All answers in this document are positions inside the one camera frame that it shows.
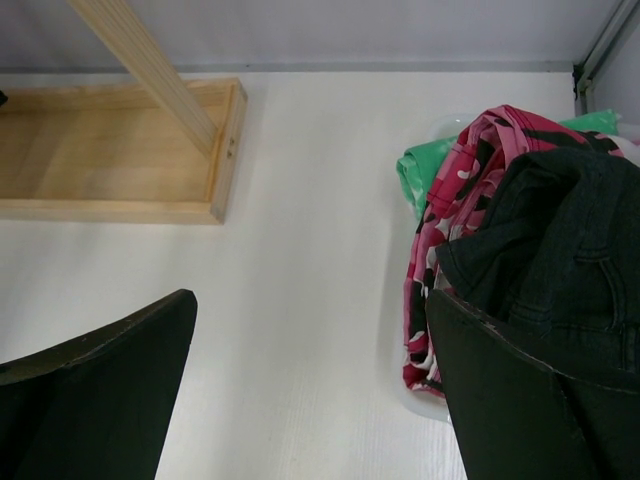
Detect white plastic basket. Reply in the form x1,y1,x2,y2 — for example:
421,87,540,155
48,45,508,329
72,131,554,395
399,113,640,426

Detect green white garment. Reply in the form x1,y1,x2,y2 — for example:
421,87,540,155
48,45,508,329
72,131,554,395
396,109,622,221

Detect pink camouflage garment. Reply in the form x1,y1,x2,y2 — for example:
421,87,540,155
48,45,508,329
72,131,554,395
401,104,631,399

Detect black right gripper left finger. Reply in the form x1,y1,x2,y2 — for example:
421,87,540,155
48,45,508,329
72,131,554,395
1,289,198,479

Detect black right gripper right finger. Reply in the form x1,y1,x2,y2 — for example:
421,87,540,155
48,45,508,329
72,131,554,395
426,291,639,479

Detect wooden clothes rack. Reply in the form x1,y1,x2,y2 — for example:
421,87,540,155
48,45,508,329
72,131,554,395
1,1,248,225

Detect black trousers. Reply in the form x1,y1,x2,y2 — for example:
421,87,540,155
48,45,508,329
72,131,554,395
436,148,639,373

